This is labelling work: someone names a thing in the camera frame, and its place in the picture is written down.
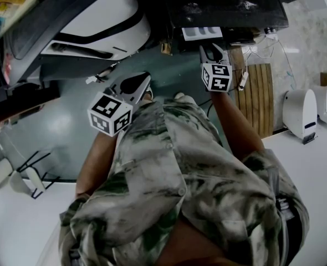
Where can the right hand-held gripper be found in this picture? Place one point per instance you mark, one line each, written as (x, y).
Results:
(217, 77)

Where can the dark shelf board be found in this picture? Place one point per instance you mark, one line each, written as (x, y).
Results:
(19, 104)

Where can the wooden slatted panel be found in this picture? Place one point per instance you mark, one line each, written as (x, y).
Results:
(259, 98)

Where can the person's white shoe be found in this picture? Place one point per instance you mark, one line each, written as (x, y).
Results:
(149, 92)
(180, 95)

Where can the person's left forearm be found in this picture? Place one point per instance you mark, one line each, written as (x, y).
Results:
(95, 162)

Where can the large white and black appliance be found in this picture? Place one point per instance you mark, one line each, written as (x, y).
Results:
(105, 18)

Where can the small brown block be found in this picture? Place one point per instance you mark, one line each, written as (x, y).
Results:
(166, 48)

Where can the person's right forearm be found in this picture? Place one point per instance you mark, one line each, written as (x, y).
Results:
(235, 120)

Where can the person's patterned green-white shirt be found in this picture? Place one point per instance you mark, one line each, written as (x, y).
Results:
(180, 176)

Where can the white chair with black frame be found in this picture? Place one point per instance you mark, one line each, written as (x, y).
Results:
(19, 173)

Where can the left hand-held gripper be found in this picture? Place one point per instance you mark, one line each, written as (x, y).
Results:
(110, 115)

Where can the white detergent drawer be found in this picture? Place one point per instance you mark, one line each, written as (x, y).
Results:
(202, 33)

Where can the white plug adapter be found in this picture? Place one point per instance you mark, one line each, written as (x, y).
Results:
(244, 79)

